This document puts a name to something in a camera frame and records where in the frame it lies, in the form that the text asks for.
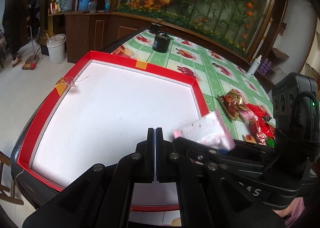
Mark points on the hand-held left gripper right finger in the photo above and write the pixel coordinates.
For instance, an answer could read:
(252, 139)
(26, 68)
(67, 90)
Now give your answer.
(159, 155)

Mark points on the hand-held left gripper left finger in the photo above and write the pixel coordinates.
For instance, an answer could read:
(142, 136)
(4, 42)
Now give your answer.
(151, 155)

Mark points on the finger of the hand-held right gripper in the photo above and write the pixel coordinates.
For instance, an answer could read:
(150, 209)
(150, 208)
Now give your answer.
(255, 147)
(191, 147)

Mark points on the white pink-edged snack packet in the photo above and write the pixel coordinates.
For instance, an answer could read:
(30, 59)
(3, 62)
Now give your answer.
(207, 128)

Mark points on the pink snack packet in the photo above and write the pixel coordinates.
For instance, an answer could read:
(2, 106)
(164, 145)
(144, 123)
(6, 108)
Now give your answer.
(246, 114)

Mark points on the red-rimmed white tray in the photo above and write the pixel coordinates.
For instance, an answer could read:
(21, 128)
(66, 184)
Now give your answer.
(112, 118)

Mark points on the person's right forearm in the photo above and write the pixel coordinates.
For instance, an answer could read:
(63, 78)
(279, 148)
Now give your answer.
(291, 213)

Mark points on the green snack packet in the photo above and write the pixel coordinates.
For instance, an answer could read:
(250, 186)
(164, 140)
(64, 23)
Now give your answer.
(271, 142)

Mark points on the shiny red snack packet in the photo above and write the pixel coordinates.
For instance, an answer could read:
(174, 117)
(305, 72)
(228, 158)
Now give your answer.
(262, 130)

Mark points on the large red snack packet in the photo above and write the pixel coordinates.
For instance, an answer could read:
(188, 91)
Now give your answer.
(258, 111)

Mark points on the brown gold snack packet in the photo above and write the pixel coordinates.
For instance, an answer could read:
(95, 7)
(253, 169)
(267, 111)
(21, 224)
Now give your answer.
(232, 104)

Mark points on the purple bottles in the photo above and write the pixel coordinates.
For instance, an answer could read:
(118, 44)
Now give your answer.
(265, 66)

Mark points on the white plastic bottle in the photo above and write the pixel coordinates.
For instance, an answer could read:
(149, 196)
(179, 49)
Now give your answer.
(253, 67)

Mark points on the green fruit-print tablecloth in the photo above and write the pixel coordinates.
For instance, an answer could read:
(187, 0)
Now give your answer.
(200, 63)

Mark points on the black cylindrical container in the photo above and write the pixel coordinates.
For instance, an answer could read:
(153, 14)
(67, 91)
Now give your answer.
(161, 43)

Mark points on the crumpled clear tape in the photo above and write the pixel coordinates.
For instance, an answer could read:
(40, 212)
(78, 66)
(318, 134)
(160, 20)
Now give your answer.
(68, 82)

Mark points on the wooden cabinet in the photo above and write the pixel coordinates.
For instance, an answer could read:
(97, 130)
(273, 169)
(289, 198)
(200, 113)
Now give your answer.
(82, 33)

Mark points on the white plastic bucket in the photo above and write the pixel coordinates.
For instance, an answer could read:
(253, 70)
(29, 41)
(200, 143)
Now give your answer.
(56, 49)

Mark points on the wooden chair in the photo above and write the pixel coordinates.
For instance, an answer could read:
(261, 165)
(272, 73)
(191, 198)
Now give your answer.
(10, 188)

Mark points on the flower picture panel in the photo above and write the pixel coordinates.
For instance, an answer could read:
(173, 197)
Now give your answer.
(200, 0)

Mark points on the broom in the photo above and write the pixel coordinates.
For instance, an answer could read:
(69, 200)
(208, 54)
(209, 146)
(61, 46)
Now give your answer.
(32, 62)

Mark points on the glass mug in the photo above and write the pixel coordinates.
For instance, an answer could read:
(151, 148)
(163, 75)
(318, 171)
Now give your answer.
(92, 7)

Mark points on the red thermos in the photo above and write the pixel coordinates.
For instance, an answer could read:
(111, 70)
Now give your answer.
(76, 0)

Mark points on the grey thermos jug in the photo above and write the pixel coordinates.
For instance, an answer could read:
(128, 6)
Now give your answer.
(66, 0)

